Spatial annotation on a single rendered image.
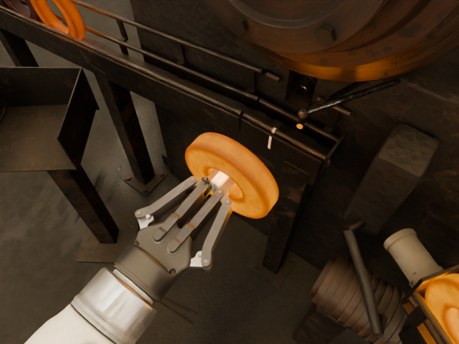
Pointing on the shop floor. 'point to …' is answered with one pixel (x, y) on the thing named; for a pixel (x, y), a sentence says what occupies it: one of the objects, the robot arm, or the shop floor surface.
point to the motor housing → (350, 306)
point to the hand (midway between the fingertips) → (229, 172)
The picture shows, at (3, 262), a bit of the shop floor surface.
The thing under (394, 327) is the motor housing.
